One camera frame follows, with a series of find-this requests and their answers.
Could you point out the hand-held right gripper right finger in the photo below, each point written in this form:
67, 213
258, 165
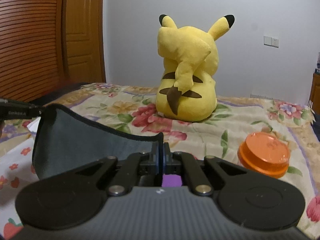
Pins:
164, 159

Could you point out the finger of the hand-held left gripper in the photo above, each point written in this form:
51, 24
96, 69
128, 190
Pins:
20, 112

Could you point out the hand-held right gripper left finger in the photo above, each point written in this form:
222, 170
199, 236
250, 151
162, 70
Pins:
157, 160

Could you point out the grey towel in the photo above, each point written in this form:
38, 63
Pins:
87, 140

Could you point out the floral blanket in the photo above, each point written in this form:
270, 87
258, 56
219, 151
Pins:
120, 110

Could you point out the wooden louvred wardrobe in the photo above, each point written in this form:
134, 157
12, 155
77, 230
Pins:
27, 42

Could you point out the yellow plush toy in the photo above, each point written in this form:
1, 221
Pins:
186, 80

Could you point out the orange round lid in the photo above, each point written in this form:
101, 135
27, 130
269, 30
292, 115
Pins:
265, 152

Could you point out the wooden door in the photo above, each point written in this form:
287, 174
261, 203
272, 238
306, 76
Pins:
83, 30

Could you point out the wooden side cabinet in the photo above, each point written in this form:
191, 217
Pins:
316, 90

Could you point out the white wall switch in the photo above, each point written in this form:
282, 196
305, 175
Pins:
271, 41

